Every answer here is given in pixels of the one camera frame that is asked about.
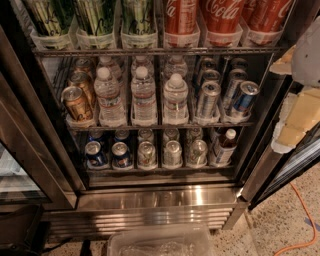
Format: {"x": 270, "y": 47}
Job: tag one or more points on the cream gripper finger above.
{"x": 298, "y": 115}
{"x": 283, "y": 65}

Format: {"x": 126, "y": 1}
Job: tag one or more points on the water bottle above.
{"x": 175, "y": 64}
{"x": 112, "y": 65}
{"x": 175, "y": 95}
{"x": 142, "y": 61}
{"x": 144, "y": 98}
{"x": 112, "y": 110}

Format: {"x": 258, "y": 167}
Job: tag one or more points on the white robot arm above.
{"x": 306, "y": 57}

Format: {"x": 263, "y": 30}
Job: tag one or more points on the open fridge door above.
{"x": 271, "y": 171}

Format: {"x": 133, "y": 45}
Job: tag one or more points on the brown glass bottle white cap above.
{"x": 223, "y": 146}

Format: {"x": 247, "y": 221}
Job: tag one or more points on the steel fridge cabinet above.
{"x": 80, "y": 203}

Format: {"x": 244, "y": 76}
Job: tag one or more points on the front blue silver can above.
{"x": 244, "y": 98}

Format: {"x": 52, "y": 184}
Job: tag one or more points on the blue silver can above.
{"x": 244, "y": 98}
{"x": 235, "y": 78}

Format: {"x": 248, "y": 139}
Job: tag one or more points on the right red cola can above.
{"x": 265, "y": 15}

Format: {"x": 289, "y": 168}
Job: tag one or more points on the red cola can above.
{"x": 180, "y": 16}
{"x": 221, "y": 16}
{"x": 265, "y": 15}

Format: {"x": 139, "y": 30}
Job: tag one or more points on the silver slim can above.
{"x": 207, "y": 100}
{"x": 210, "y": 75}

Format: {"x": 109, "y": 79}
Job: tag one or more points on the front silver slim can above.
{"x": 207, "y": 100}

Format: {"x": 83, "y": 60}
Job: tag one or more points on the middle red cola can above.
{"x": 221, "y": 16}

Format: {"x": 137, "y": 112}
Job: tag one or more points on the front right silver can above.
{"x": 197, "y": 152}

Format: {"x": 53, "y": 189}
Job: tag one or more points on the left red cola can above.
{"x": 180, "y": 16}

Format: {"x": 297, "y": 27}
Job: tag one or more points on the front silver white can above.
{"x": 172, "y": 153}

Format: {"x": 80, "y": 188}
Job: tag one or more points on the right green tall can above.
{"x": 138, "y": 17}

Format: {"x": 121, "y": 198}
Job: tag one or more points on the green tall can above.
{"x": 138, "y": 17}
{"x": 50, "y": 17}
{"x": 95, "y": 17}

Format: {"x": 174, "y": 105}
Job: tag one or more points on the front silver green can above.
{"x": 146, "y": 154}

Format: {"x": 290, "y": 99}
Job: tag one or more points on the clear plastic bin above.
{"x": 162, "y": 240}

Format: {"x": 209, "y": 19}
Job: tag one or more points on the middle green tall can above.
{"x": 95, "y": 17}

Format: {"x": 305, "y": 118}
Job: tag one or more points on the rear gold can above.
{"x": 84, "y": 65}

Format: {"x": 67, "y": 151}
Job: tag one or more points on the gold can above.
{"x": 83, "y": 81}
{"x": 76, "y": 103}
{"x": 84, "y": 65}

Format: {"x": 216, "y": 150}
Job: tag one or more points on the middle gold can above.
{"x": 83, "y": 81}

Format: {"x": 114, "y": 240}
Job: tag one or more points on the front left blue can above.
{"x": 95, "y": 154}

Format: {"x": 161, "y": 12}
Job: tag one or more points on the front gold can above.
{"x": 76, "y": 103}

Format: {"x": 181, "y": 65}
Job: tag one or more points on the left green tall can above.
{"x": 50, "y": 17}

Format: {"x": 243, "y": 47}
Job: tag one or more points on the upper wire shelf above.
{"x": 159, "y": 51}

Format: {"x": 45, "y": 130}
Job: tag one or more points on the wire shelf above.
{"x": 159, "y": 51}
{"x": 160, "y": 127}

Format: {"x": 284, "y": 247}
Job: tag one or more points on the middle wire shelf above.
{"x": 160, "y": 127}

